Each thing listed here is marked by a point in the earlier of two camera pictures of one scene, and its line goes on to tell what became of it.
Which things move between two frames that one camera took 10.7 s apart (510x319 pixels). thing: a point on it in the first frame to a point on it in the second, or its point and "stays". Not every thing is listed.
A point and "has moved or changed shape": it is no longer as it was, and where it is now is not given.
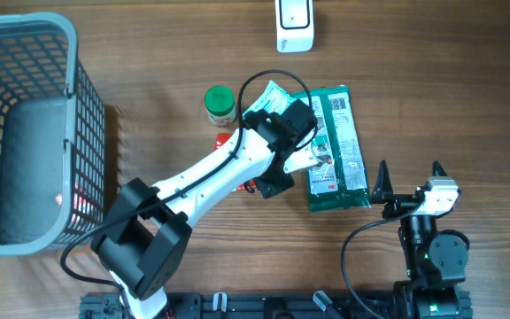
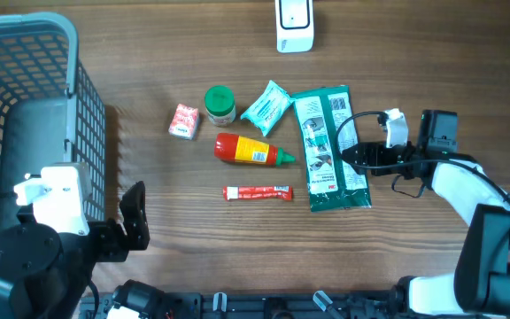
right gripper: (382, 193) to (379, 147)
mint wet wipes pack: (273, 99) stays
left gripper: (271, 190) to (116, 245)
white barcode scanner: (294, 26) stays
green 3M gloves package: (339, 181) stays
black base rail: (246, 305) stays
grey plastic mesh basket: (38, 137) stays
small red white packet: (81, 206) has moved or changed shape
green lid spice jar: (220, 104) stays
